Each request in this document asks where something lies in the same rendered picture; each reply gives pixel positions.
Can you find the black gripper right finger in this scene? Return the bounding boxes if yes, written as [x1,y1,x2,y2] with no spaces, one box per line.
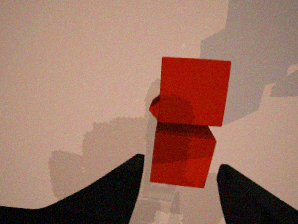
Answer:
[217,164,298,224]

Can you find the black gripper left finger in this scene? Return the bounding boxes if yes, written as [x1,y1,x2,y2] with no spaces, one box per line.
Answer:
[0,155,145,224]

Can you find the red cube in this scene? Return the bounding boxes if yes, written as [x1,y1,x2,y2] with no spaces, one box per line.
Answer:
[149,95,160,120]
[158,57,231,127]
[150,120,217,189]

